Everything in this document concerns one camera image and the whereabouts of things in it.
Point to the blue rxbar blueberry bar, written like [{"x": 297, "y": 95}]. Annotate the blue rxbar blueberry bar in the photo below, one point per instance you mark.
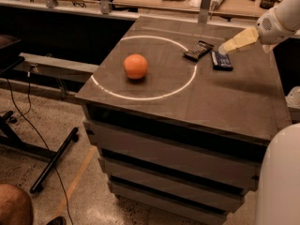
[{"x": 221, "y": 61}]

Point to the orange ball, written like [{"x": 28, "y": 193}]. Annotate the orange ball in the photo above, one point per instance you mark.
[{"x": 135, "y": 66}]

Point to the black rolling stand base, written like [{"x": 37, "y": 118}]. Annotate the black rolling stand base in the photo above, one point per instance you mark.
[{"x": 10, "y": 139}]

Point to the black shoe tip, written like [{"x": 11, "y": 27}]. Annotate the black shoe tip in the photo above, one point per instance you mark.
[{"x": 57, "y": 221}]

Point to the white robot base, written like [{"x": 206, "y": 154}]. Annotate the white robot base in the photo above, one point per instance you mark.
[{"x": 278, "y": 195}]

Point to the black round cup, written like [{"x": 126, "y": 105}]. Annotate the black round cup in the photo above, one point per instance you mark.
[{"x": 266, "y": 4}]

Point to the grey drawer cabinet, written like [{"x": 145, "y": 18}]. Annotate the grey drawer cabinet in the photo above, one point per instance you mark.
[{"x": 185, "y": 138}]

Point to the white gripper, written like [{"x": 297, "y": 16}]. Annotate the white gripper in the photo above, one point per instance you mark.
[{"x": 271, "y": 29}]

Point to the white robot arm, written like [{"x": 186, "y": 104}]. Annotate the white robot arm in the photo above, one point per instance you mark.
[{"x": 288, "y": 13}]

